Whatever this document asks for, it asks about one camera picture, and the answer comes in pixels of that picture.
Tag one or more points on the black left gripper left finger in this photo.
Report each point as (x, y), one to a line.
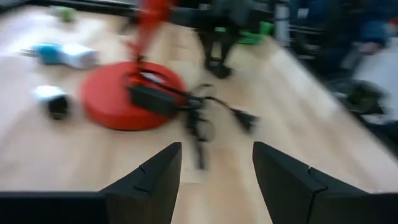
(149, 193)

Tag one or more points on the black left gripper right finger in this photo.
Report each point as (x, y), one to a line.
(295, 193)

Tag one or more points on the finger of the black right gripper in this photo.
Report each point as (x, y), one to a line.
(207, 46)
(229, 46)

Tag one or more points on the green plastic basket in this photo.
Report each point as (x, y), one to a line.
(252, 37)

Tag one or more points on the black power adapter block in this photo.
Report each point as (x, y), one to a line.
(152, 101)

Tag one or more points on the red desk lamp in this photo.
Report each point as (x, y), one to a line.
(105, 102)

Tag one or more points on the person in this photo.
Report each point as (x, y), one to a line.
(342, 25)

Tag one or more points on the green and white charger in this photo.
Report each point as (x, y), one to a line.
(65, 14)

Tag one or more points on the teal charger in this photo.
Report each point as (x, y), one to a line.
(48, 53)

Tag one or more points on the black table camera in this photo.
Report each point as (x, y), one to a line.
(363, 99)

